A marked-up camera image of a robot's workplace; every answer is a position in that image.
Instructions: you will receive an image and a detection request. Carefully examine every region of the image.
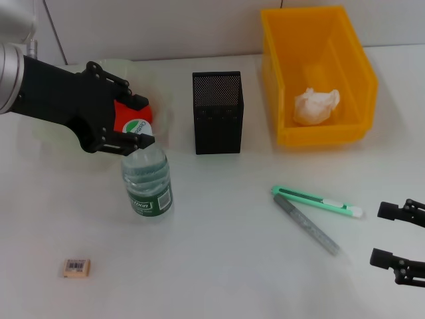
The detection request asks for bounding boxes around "yellow plastic storage bin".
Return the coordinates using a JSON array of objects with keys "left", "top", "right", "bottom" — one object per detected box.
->
[{"left": 260, "top": 5, "right": 379, "bottom": 147}]

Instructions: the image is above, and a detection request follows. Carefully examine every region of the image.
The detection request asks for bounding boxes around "red-orange fruit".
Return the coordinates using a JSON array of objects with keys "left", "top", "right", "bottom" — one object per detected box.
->
[{"left": 112, "top": 99, "right": 154, "bottom": 134}]

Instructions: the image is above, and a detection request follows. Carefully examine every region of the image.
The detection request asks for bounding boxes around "pale green glass fruit plate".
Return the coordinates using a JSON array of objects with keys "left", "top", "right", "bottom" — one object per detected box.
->
[{"left": 31, "top": 58, "right": 175, "bottom": 160}]

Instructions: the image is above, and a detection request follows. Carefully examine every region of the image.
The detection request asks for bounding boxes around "clear water bottle green label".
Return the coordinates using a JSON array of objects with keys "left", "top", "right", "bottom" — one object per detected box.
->
[{"left": 120, "top": 118, "right": 174, "bottom": 217}]

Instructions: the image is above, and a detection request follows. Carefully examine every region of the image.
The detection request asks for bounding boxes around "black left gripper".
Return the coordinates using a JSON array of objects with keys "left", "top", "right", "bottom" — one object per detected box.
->
[{"left": 19, "top": 55, "right": 155, "bottom": 156}]

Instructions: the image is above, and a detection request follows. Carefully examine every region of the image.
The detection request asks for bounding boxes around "white paper ball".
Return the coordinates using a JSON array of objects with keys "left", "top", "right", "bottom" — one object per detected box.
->
[{"left": 292, "top": 87, "right": 341, "bottom": 126}]

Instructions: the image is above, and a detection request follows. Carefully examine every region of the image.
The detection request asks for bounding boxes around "black mesh pen holder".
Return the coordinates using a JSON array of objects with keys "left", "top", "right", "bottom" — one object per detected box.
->
[{"left": 191, "top": 70, "right": 245, "bottom": 156}]

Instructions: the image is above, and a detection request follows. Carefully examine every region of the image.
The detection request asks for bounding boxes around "small beige barcode eraser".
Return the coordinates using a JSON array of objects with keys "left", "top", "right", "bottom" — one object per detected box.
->
[{"left": 61, "top": 258, "right": 92, "bottom": 279}]

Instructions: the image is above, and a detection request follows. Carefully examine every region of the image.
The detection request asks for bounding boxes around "green utility knife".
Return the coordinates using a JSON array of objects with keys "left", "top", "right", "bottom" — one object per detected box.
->
[{"left": 270, "top": 185, "right": 365, "bottom": 220}]

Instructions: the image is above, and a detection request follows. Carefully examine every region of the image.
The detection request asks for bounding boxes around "grey marker pen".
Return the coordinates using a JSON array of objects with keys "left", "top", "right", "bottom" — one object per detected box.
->
[{"left": 272, "top": 194, "right": 351, "bottom": 266}]

